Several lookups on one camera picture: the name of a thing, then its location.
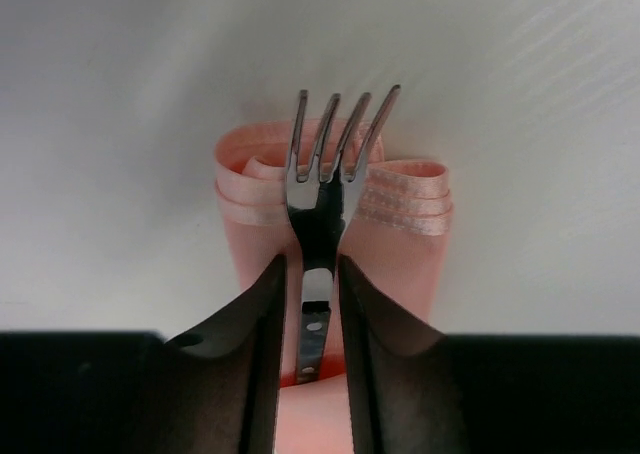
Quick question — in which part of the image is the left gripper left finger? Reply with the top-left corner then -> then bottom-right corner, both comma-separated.
1,256 -> 286,453

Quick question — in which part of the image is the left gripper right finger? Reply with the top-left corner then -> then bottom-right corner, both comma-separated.
339,257 -> 639,453

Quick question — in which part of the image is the pink satin napkin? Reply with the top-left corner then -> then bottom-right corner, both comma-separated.
214,121 -> 454,453

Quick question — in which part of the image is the silver fork black handle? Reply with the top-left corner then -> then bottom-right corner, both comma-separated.
284,84 -> 401,384

